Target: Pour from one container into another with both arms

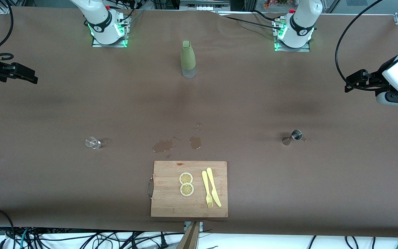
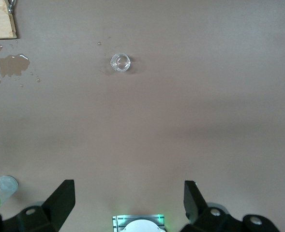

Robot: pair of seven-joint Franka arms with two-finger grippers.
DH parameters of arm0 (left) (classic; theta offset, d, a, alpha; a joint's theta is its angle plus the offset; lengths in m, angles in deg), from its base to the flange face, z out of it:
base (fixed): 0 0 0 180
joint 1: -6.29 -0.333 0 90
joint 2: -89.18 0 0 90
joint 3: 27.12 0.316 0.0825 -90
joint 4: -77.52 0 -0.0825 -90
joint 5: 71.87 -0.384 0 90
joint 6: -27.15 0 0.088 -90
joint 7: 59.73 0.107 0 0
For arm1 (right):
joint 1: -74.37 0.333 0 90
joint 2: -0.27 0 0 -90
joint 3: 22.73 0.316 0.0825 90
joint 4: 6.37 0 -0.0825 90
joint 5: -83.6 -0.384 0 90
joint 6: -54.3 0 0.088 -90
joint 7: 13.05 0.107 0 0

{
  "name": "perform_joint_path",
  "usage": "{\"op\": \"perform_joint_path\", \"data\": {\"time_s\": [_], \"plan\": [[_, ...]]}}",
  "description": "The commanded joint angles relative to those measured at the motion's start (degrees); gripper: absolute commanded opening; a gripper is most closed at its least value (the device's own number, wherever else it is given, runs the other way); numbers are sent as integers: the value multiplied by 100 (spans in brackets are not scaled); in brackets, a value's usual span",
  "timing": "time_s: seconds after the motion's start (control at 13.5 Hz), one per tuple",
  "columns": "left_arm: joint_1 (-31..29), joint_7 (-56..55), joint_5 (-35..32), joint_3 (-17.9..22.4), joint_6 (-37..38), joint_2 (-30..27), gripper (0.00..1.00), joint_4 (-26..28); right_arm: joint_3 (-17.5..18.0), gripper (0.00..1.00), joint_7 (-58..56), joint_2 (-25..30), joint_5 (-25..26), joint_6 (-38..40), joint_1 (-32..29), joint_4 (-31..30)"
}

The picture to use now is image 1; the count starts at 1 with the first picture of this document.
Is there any yellow plastic knife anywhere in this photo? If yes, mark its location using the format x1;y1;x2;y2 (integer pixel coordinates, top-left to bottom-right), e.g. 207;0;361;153
206;167;222;208

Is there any wooden camera stand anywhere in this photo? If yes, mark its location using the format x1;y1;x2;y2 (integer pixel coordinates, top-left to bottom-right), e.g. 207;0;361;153
177;221;203;249

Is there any green sleeved glass bottle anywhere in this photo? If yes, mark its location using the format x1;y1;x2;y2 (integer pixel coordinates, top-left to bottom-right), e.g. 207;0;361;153
180;40;197;79

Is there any wooden cutting board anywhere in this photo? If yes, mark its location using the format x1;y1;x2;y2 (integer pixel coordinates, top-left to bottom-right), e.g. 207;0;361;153
148;160;228;218

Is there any brown table cover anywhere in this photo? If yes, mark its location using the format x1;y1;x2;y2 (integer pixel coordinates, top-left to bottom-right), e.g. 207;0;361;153
0;6;398;238

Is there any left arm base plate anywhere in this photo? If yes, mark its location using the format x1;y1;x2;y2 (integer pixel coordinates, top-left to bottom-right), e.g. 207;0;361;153
274;17;311;53

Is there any small clear glass cup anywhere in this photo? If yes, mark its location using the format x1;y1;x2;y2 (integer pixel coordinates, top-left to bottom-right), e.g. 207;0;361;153
85;137;102;150

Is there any yellow plastic fork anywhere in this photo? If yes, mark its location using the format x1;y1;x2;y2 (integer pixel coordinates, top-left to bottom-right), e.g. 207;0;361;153
201;170;214;209

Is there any black base power cable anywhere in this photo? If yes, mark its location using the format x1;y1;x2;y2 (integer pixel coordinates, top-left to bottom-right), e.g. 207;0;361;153
216;10;282;30

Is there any steel double jigger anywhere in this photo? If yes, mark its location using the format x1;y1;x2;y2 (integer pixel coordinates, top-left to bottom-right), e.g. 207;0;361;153
282;129;303;146

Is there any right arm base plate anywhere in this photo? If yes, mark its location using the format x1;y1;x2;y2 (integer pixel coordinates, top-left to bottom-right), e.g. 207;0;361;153
92;14;129;48

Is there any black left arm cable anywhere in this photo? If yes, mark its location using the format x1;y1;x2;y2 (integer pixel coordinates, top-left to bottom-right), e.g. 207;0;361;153
335;0;384;91

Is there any grey power strip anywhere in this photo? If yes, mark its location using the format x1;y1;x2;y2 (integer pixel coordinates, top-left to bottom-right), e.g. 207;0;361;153
180;0;231;11

